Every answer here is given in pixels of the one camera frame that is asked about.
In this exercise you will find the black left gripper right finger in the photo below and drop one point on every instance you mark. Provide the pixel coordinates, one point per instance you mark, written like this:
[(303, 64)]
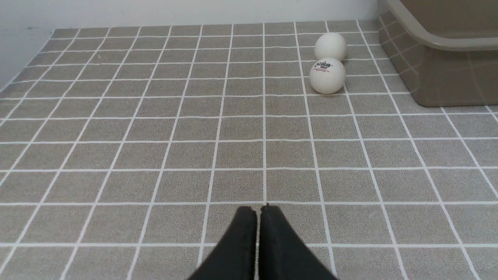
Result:
[(282, 254)]

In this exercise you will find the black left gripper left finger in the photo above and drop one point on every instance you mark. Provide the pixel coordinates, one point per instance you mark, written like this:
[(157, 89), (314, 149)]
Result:
[(234, 256)]

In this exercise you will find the white ping-pong ball with logo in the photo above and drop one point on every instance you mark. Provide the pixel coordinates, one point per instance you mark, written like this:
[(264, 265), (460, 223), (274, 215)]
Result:
[(327, 76)]

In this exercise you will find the plain white ping-pong ball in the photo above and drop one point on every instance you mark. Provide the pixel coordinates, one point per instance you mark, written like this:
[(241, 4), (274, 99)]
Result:
[(331, 45)]

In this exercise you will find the grey checked table mat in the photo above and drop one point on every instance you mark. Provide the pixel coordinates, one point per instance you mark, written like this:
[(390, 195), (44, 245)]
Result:
[(125, 152)]

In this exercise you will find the olive plastic bin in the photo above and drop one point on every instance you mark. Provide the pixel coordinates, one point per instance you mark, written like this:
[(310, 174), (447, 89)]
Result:
[(445, 51)]

